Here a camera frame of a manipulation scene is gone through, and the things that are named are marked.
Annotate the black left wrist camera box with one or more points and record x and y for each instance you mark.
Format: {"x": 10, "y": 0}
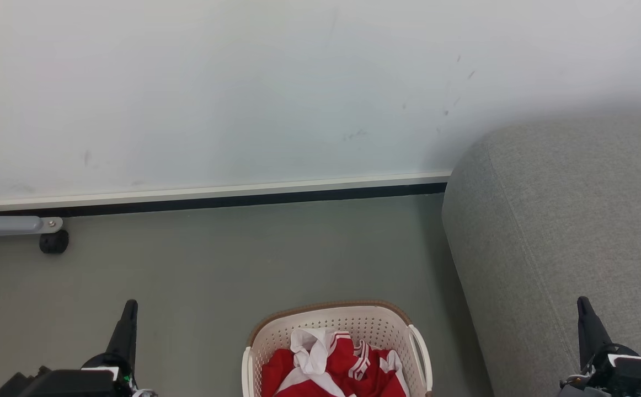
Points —
{"x": 61, "y": 384}

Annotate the black caster wheel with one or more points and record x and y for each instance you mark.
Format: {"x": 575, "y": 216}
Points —
{"x": 54, "y": 242}

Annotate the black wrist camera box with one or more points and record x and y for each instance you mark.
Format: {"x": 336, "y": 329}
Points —
{"x": 635, "y": 377}
{"x": 61, "y": 384}

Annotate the red and white garment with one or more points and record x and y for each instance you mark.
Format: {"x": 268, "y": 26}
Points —
{"x": 331, "y": 366}

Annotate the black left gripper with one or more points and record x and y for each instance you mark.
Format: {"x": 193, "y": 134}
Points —
{"x": 115, "y": 361}

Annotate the grey metal stand leg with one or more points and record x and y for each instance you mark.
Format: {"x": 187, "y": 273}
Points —
{"x": 6, "y": 225}

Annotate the white and black baseboard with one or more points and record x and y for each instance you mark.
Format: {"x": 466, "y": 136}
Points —
{"x": 215, "y": 196}

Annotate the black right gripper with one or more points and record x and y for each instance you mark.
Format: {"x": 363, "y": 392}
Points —
{"x": 602, "y": 368}

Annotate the grey fabric sofa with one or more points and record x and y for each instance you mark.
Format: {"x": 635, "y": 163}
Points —
{"x": 563, "y": 242}

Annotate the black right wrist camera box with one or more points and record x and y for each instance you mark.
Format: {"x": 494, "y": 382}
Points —
{"x": 635, "y": 377}

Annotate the white perforated laundry basket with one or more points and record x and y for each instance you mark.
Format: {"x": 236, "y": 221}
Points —
{"x": 364, "y": 325}

